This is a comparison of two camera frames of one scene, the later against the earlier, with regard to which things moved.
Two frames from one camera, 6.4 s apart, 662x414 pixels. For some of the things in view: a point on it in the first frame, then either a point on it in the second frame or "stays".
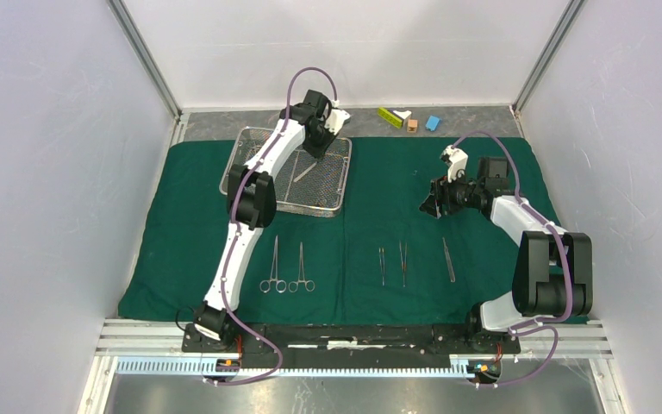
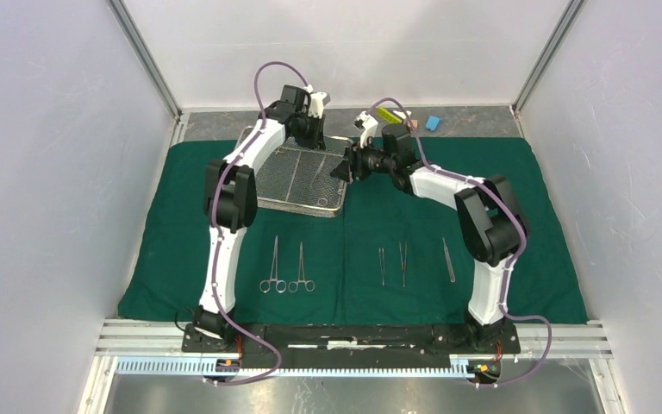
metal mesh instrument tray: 305,185 stays
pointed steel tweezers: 403,261 stays
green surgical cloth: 387,261 stays
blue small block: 433,122 stays
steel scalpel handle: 305,172 → 321,166
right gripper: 439,195 → 355,160
